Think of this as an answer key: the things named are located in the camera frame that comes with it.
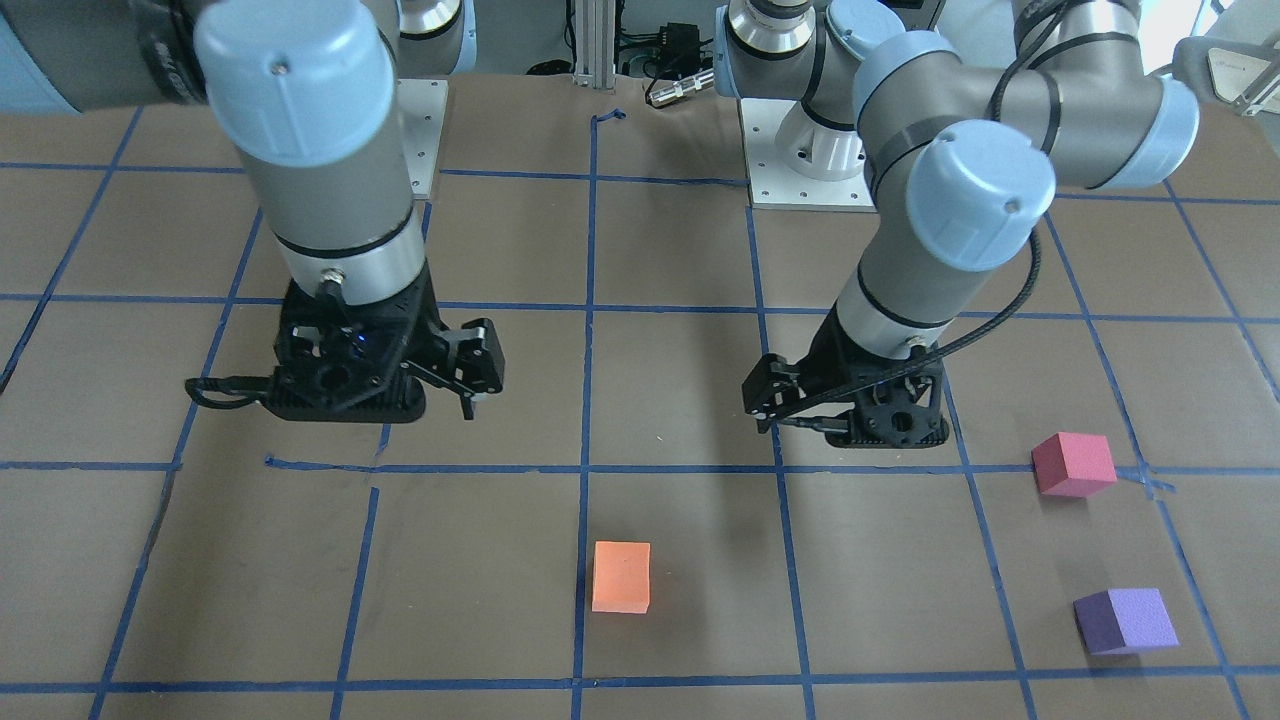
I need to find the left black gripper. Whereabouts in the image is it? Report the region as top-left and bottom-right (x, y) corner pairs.
(742, 309), (950, 448)

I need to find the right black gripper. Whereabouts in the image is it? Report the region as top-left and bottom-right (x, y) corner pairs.
(262, 266), (506, 424)

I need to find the orange foam block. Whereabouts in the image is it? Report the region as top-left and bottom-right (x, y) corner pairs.
(591, 539), (652, 614)

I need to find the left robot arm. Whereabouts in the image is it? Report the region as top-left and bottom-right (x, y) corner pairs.
(714, 1), (1201, 448)

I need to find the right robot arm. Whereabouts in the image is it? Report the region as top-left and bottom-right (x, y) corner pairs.
(3, 1), (504, 424)

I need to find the pink foam block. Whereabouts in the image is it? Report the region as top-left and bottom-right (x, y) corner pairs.
(1030, 432), (1117, 498)

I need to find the purple foam block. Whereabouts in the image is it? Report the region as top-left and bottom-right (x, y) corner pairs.
(1071, 587), (1180, 656)

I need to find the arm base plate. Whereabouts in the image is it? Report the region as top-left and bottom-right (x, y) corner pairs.
(396, 79), (449, 201)
(739, 99), (876, 213)

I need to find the aluminium frame post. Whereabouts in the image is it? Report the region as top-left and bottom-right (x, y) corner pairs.
(566, 0), (621, 94)

